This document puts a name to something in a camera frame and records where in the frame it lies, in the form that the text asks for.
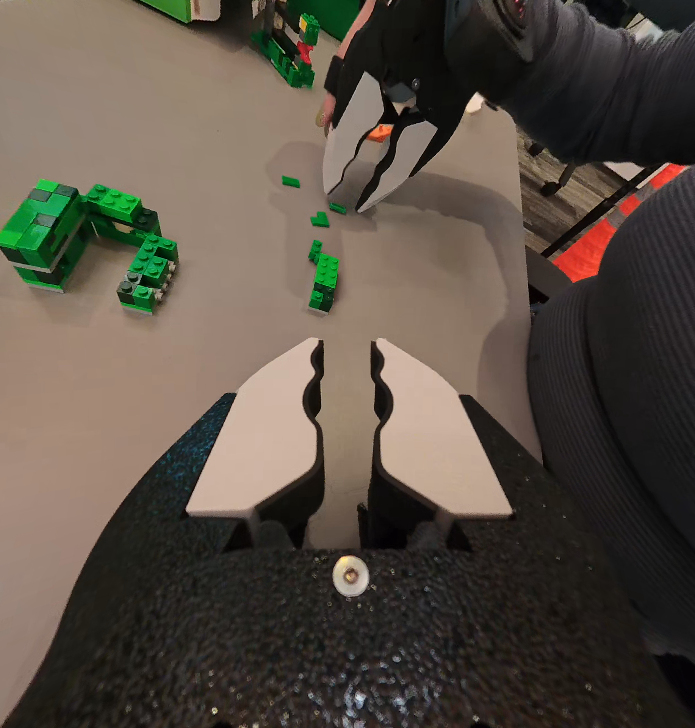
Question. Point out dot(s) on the green and red brick figure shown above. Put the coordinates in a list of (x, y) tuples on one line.
[(290, 68)]

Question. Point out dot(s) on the orange brick separator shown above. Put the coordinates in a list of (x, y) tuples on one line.
[(380, 135)]

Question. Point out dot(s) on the person's torso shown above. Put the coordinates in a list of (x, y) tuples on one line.
[(637, 398)]

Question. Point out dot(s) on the person's right hand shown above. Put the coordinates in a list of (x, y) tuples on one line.
[(327, 116)]

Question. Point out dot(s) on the black chair base with caster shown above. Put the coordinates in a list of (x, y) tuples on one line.
[(552, 185)]

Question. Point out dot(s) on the green cardboard panel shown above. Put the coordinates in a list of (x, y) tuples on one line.
[(339, 17)]

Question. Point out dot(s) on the flat green brick assembly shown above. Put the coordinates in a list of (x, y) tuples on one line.
[(326, 273)]

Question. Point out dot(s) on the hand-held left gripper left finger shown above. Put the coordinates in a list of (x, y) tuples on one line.
[(262, 443)]

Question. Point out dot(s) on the small green plate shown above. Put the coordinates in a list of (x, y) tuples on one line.
[(291, 182), (338, 209)]

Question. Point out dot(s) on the green brick set box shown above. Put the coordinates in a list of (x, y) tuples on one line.
[(171, 7)]

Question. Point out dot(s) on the grey desk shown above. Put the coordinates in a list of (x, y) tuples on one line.
[(154, 398)]

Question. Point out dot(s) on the L-shaped green plate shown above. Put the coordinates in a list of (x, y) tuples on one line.
[(318, 222)]

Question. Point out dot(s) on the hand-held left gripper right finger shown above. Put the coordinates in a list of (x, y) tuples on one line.
[(438, 455)]

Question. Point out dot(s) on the U-shaped green brick build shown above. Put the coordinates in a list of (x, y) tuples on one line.
[(40, 239)]

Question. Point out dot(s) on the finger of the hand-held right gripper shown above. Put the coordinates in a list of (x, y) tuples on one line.
[(350, 125), (407, 151)]

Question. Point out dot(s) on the person's right forearm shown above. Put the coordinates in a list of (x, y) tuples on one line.
[(597, 85)]

